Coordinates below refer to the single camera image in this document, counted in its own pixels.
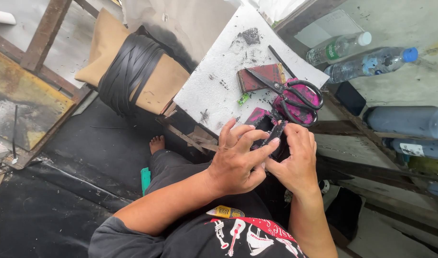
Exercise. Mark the person's right hand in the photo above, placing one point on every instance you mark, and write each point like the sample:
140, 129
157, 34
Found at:
297, 161

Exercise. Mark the person's left hand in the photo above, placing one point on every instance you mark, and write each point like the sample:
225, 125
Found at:
233, 165

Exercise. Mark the black rubber frame piece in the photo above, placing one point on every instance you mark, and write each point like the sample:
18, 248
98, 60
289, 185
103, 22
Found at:
274, 138

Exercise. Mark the person's dark trousers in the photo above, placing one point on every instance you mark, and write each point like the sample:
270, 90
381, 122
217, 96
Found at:
190, 179

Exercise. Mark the yellow glue tube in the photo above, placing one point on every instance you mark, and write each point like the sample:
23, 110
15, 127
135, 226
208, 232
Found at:
226, 212

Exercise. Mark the pink stained black template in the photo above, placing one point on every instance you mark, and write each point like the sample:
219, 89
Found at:
257, 116

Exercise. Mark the pink stained cloth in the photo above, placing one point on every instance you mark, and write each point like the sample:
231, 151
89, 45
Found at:
304, 104

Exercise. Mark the green plastic scrap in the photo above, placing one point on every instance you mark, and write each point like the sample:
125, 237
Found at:
243, 99

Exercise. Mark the black bag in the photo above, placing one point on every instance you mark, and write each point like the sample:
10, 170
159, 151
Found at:
342, 211

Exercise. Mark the person's foot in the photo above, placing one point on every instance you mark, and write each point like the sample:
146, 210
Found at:
157, 143

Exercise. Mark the black smartphone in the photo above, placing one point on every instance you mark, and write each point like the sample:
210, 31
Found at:
349, 97

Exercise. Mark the person's printed dark shirt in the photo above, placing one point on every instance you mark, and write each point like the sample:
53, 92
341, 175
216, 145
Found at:
190, 238

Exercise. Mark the teal plastic object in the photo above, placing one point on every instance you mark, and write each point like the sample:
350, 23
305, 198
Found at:
145, 179

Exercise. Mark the red stained wooden block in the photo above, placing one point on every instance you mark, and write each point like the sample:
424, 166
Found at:
262, 77

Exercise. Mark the white foam board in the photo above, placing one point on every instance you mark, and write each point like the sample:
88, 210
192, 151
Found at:
233, 71

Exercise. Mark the thin black stick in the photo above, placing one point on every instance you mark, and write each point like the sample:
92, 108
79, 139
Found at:
280, 60

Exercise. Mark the grey plastic bottle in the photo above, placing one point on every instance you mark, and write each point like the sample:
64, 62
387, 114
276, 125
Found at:
407, 122

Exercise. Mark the clear bottle white cap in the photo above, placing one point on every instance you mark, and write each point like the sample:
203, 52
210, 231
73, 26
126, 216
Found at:
335, 48

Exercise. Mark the clear bottle blue cap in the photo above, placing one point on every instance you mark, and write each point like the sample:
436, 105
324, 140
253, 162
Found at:
369, 64

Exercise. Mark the grey bottle with label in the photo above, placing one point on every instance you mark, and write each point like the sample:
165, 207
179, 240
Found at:
417, 148

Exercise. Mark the clear plastic sheet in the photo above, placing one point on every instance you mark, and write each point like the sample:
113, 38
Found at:
328, 27

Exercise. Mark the bundle of black rubber strips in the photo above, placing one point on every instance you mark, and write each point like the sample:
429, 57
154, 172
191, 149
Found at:
129, 73

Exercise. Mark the tan leather sheet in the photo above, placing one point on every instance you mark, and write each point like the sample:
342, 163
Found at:
108, 46

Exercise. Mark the black rubber floor sheet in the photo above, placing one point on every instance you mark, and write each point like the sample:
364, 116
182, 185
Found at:
61, 186

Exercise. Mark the wooden workbench frame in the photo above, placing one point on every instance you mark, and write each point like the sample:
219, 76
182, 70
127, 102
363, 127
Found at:
369, 150

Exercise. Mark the rusty metal frame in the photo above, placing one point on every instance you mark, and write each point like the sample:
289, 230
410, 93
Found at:
32, 89

